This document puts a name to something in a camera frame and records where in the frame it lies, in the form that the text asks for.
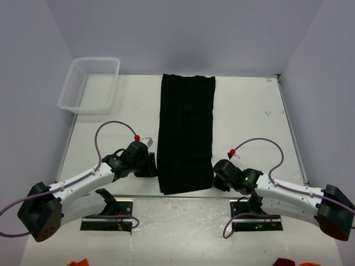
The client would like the black t shirt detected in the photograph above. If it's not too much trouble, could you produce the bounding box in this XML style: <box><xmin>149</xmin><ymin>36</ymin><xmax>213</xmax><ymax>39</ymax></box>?
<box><xmin>156</xmin><ymin>74</ymin><xmax>216</xmax><ymax>195</ymax></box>

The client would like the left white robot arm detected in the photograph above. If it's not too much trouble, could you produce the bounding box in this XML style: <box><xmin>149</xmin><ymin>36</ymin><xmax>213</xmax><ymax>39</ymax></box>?
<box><xmin>17</xmin><ymin>137</ymin><xmax>157</xmax><ymax>242</ymax></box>

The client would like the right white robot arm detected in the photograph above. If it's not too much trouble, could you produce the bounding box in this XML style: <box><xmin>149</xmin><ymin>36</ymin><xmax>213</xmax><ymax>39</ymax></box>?
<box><xmin>213</xmin><ymin>159</ymin><xmax>354</xmax><ymax>241</ymax></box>

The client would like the white plastic basket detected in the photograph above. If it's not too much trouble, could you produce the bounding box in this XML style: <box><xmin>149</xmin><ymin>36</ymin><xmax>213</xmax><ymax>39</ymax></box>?
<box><xmin>58</xmin><ymin>57</ymin><xmax>120</xmax><ymax>115</ymax></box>

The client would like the dark red cloth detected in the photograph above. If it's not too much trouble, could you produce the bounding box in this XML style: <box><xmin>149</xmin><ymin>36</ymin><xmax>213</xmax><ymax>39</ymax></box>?
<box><xmin>272</xmin><ymin>258</ymin><xmax>296</xmax><ymax>266</ymax></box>

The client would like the orange cloth bottom left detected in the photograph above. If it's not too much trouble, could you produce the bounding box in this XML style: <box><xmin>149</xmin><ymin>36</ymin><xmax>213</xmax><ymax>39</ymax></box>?
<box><xmin>67</xmin><ymin>258</ymin><xmax>89</xmax><ymax>266</ymax></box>

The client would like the orange cloth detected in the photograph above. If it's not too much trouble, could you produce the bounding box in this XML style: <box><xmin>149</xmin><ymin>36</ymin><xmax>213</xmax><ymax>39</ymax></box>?
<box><xmin>67</xmin><ymin>258</ymin><xmax>89</xmax><ymax>266</ymax></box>
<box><xmin>298</xmin><ymin>262</ymin><xmax>322</xmax><ymax>266</ymax></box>

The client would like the orange cloth bottom right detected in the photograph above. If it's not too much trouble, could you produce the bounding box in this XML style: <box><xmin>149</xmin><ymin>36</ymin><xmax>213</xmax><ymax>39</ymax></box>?
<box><xmin>298</xmin><ymin>262</ymin><xmax>322</xmax><ymax>266</ymax></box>

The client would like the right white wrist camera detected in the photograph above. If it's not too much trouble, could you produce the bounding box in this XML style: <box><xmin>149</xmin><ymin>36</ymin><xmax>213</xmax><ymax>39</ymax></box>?
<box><xmin>231</xmin><ymin>154</ymin><xmax>241</xmax><ymax>160</ymax></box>

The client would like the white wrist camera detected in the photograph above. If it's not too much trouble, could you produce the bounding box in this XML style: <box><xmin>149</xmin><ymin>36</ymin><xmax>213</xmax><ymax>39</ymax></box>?
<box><xmin>231</xmin><ymin>154</ymin><xmax>241</xmax><ymax>160</ymax></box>
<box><xmin>140</xmin><ymin>137</ymin><xmax>153</xmax><ymax>148</ymax></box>

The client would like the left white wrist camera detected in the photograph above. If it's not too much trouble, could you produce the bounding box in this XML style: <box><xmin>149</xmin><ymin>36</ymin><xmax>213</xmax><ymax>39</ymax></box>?
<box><xmin>140</xmin><ymin>137</ymin><xmax>153</xmax><ymax>148</ymax></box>

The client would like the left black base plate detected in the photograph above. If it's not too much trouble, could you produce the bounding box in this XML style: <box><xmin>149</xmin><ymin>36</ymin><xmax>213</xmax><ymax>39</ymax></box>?
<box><xmin>80</xmin><ymin>201</ymin><xmax>134</xmax><ymax>233</ymax></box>

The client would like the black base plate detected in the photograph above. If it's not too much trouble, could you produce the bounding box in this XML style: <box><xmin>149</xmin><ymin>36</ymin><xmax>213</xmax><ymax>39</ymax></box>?
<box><xmin>80</xmin><ymin>201</ymin><xmax>134</xmax><ymax>233</ymax></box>
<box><xmin>230</xmin><ymin>197</ymin><xmax>283</xmax><ymax>232</ymax></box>

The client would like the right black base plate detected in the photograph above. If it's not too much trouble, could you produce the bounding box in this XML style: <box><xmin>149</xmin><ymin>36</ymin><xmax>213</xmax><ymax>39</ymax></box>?
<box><xmin>230</xmin><ymin>197</ymin><xmax>283</xmax><ymax>232</ymax></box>

